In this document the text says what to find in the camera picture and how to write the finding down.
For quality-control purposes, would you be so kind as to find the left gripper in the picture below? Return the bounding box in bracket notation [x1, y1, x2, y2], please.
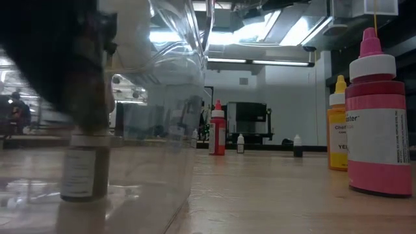
[0, 0, 118, 135]

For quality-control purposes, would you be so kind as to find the red food coloring bottle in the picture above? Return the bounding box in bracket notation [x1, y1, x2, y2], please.
[209, 99, 227, 157]

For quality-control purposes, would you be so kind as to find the yellow food coloring bottle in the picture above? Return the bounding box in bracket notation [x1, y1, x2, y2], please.
[326, 75, 348, 172]

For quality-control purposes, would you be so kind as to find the pink food coloring bottle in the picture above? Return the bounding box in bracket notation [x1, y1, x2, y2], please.
[344, 27, 413, 198]

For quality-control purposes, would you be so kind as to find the person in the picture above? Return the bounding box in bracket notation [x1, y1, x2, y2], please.
[8, 91, 33, 136]

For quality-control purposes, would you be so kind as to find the clear plastic container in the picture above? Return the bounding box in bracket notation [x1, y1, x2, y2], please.
[0, 0, 215, 234]

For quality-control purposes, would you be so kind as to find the black workstation cabinet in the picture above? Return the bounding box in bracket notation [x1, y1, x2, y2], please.
[226, 101, 276, 146]

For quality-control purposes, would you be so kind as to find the ceiling light strip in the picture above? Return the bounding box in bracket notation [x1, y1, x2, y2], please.
[207, 57, 315, 68]

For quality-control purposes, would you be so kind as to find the white ceiling vent box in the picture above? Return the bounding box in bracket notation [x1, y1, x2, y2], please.
[363, 0, 399, 16]

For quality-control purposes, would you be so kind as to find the black aluminium table frame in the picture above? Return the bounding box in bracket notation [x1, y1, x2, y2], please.
[196, 142, 328, 153]

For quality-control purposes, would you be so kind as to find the silver ventilation duct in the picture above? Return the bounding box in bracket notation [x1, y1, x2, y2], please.
[232, 8, 334, 46]

